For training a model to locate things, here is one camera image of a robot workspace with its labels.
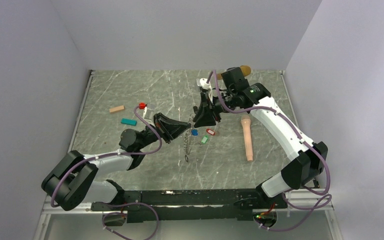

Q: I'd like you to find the teal block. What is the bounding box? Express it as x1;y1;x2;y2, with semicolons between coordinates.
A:
120;118;137;126

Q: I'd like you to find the red key tag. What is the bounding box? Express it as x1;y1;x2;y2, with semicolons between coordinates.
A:
205;128;218;136

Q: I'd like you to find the blue key tag with key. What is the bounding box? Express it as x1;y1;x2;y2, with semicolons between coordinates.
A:
191;129;199;136

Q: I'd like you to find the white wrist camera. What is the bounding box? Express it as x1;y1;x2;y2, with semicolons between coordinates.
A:
196;78;213;95
142;104;156;124

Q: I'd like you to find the pink wooden cylinder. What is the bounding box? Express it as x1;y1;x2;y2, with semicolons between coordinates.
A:
240;114;254;162

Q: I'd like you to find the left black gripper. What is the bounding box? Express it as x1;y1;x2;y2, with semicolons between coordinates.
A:
136;112;191;150

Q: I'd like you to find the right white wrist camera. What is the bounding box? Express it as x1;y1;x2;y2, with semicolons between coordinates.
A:
196;78;213;95

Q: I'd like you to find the green key tag with key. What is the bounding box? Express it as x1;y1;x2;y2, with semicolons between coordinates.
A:
200;135;209;145

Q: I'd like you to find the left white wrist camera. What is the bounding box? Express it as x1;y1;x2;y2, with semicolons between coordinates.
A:
142;104;156;124

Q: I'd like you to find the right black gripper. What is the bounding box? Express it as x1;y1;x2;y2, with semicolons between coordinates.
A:
193;89;237;128

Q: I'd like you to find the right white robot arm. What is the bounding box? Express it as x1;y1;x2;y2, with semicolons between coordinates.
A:
193;67;328;208

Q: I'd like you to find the tan wooden block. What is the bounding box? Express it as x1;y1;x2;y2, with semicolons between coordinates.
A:
109;105;125;114

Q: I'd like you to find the black base frame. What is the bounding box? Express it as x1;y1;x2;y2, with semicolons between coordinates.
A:
91;188;287;223

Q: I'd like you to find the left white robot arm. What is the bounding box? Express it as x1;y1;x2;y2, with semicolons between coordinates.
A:
41;113;192;211

